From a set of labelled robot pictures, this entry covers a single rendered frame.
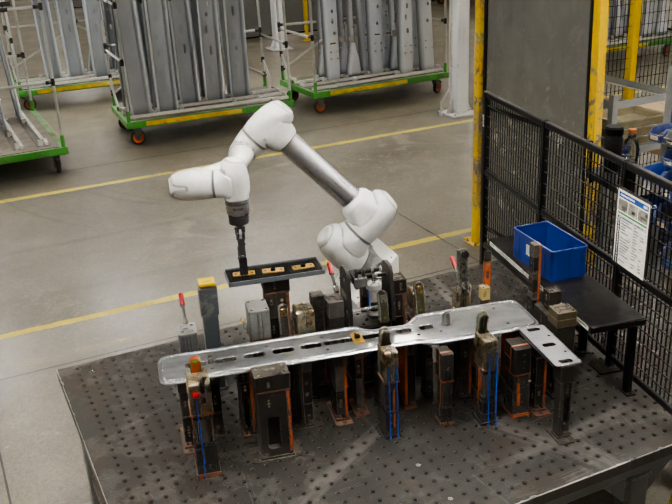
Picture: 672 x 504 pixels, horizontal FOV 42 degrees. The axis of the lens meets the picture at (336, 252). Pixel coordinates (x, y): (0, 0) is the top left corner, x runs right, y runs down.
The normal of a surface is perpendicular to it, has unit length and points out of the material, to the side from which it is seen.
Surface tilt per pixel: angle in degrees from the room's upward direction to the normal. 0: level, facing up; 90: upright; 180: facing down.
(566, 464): 0
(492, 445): 0
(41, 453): 0
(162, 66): 86
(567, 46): 90
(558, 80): 91
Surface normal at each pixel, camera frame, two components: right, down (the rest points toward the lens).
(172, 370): -0.04, -0.92
